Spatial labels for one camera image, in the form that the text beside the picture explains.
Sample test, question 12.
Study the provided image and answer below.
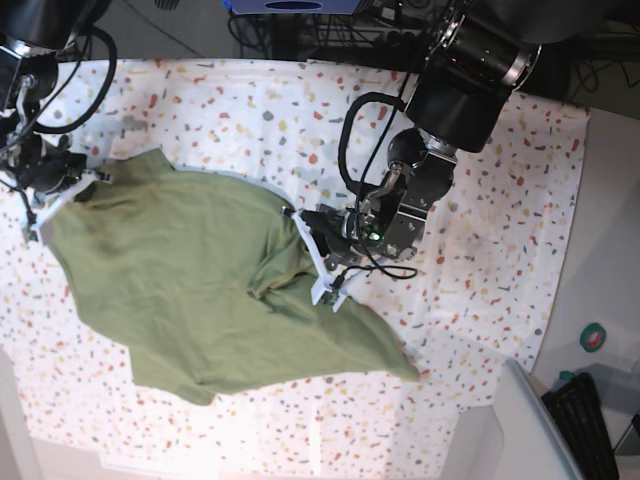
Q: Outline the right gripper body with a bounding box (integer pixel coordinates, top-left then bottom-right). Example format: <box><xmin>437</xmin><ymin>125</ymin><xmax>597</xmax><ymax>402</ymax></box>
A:
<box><xmin>14</xmin><ymin>137</ymin><xmax>87</xmax><ymax>194</ymax></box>

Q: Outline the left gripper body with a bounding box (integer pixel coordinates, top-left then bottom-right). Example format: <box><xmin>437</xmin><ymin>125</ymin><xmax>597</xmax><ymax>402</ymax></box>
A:
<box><xmin>300</xmin><ymin>204</ymin><xmax>364</xmax><ymax>265</ymax></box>

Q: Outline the green t-shirt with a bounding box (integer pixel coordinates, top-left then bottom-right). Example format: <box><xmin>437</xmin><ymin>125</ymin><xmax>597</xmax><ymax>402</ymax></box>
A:
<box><xmin>50</xmin><ymin>150</ymin><xmax>420</xmax><ymax>406</ymax></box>

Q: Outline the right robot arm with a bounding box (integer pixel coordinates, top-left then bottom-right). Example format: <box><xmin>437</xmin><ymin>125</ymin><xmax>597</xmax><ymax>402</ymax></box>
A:
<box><xmin>1</xmin><ymin>0</ymin><xmax>117</xmax><ymax>194</ymax></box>

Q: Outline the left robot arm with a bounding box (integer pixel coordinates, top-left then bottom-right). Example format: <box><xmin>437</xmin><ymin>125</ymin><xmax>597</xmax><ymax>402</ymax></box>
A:
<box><xmin>300</xmin><ymin>1</ymin><xmax>540</xmax><ymax>271</ymax></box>

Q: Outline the terrazzo pattern table cloth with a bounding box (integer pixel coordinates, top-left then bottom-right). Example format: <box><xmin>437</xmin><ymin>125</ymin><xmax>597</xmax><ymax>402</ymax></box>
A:
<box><xmin>1</xmin><ymin>60</ymin><xmax>588</xmax><ymax>478</ymax></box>

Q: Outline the blue box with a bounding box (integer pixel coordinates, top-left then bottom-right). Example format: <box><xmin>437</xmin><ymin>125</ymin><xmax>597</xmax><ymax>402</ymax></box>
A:
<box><xmin>222</xmin><ymin>0</ymin><xmax>373</xmax><ymax>15</ymax></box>

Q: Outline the green tape roll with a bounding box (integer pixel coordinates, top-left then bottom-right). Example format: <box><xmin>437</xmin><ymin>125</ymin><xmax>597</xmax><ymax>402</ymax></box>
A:
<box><xmin>579</xmin><ymin>322</ymin><xmax>607</xmax><ymax>353</ymax></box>

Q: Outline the grey plastic bin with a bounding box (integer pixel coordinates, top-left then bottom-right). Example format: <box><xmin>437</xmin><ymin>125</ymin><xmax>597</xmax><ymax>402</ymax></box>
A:
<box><xmin>492</xmin><ymin>360</ymin><xmax>583</xmax><ymax>480</ymax></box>

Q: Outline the black keyboard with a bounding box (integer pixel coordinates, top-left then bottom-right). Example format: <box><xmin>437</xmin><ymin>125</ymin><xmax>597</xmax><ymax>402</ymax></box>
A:
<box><xmin>542</xmin><ymin>372</ymin><xmax>620</xmax><ymax>480</ymax></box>

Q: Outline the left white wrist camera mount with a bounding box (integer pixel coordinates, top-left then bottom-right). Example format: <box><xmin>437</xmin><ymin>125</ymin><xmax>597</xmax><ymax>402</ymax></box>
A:
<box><xmin>280</xmin><ymin>206</ymin><xmax>371</xmax><ymax>313</ymax></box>

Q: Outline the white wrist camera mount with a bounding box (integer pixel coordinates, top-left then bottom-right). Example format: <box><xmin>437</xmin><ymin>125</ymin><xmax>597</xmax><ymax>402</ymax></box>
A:
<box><xmin>22</xmin><ymin>169</ymin><xmax>112</xmax><ymax>245</ymax></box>
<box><xmin>280</xmin><ymin>206</ymin><xmax>371</xmax><ymax>313</ymax></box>

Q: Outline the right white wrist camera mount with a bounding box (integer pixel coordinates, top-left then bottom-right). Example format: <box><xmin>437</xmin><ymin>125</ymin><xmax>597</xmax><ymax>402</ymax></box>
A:
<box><xmin>22</xmin><ymin>169</ymin><xmax>112</xmax><ymax>245</ymax></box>

